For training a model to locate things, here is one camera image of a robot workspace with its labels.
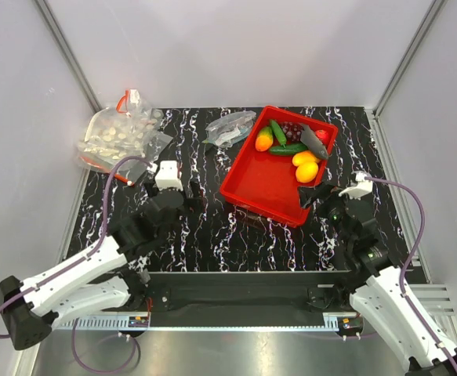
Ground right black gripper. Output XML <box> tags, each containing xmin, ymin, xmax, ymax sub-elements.
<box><xmin>296</xmin><ymin>179</ymin><xmax>361</xmax><ymax>248</ymax></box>

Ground yellow toy lemon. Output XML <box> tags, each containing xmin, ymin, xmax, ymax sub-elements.
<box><xmin>292</xmin><ymin>150</ymin><xmax>321</xmax><ymax>167</ymax></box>
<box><xmin>296</xmin><ymin>161</ymin><xmax>319</xmax><ymax>183</ymax></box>

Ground red toy apple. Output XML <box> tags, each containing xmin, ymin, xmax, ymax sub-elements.
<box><xmin>315</xmin><ymin>129</ymin><xmax>330</xmax><ymax>146</ymax></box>

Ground green toy cucumber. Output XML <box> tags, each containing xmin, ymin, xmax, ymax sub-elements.
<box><xmin>268</xmin><ymin>143</ymin><xmax>308</xmax><ymax>157</ymax></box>
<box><xmin>269</xmin><ymin>120</ymin><xmax>287</xmax><ymax>147</ymax></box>

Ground orange green toy mango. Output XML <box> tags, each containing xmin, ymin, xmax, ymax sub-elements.
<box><xmin>255</xmin><ymin>126</ymin><xmax>274</xmax><ymax>152</ymax></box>

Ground orange zip top bag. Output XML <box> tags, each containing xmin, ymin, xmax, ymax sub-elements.
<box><xmin>115</xmin><ymin>89</ymin><xmax>153</xmax><ymax>118</ymax></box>

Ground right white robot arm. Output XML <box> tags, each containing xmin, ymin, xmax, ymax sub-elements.
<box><xmin>298</xmin><ymin>172</ymin><xmax>457</xmax><ymax>375</ymax></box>

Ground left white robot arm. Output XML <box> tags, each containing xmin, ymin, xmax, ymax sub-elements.
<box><xmin>0</xmin><ymin>179</ymin><xmax>203</xmax><ymax>351</ymax></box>

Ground stack of zip bags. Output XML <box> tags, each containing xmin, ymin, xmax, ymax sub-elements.
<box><xmin>77</xmin><ymin>107</ymin><xmax>172</xmax><ymax>185</ymax></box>

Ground clear bag with contents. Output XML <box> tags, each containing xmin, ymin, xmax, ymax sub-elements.
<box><xmin>203</xmin><ymin>110</ymin><xmax>256</xmax><ymax>148</ymax></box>

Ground grey toy fish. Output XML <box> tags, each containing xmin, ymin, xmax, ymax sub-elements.
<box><xmin>300</xmin><ymin>123</ymin><xmax>329</xmax><ymax>161</ymax></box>

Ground red plastic tray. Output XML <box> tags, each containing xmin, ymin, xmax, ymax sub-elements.
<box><xmin>220</xmin><ymin>106</ymin><xmax>338</xmax><ymax>227</ymax></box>

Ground purple toy grapes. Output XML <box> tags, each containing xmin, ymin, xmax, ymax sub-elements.
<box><xmin>280</xmin><ymin>121</ymin><xmax>303</xmax><ymax>143</ymax></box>

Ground left connector board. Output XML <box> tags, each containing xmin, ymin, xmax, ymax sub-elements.
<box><xmin>128</xmin><ymin>315</ymin><xmax>150</xmax><ymax>328</ymax></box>

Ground connector board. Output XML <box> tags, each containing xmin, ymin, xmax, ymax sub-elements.
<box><xmin>340</xmin><ymin>316</ymin><xmax>364</xmax><ymax>331</ymax></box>
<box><xmin>128</xmin><ymin>315</ymin><xmax>150</xmax><ymax>328</ymax></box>

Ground right connector board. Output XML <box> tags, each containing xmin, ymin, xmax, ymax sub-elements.
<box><xmin>340</xmin><ymin>316</ymin><xmax>364</xmax><ymax>331</ymax></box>

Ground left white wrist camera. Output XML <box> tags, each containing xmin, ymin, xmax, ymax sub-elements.
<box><xmin>154</xmin><ymin>161</ymin><xmax>183</xmax><ymax>191</ymax></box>

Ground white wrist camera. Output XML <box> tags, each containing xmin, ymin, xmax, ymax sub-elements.
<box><xmin>154</xmin><ymin>161</ymin><xmax>183</xmax><ymax>191</ymax></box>
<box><xmin>339</xmin><ymin>171</ymin><xmax>373</xmax><ymax>200</ymax></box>

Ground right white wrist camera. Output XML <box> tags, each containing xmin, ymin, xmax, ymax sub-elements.
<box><xmin>339</xmin><ymin>171</ymin><xmax>373</xmax><ymax>200</ymax></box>

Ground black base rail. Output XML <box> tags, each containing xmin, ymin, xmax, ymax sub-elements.
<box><xmin>121</xmin><ymin>271</ymin><xmax>355</xmax><ymax>330</ymax></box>

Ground aluminium slotted rail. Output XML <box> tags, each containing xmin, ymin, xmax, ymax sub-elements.
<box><xmin>76</xmin><ymin>315</ymin><xmax>147</xmax><ymax>331</ymax></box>

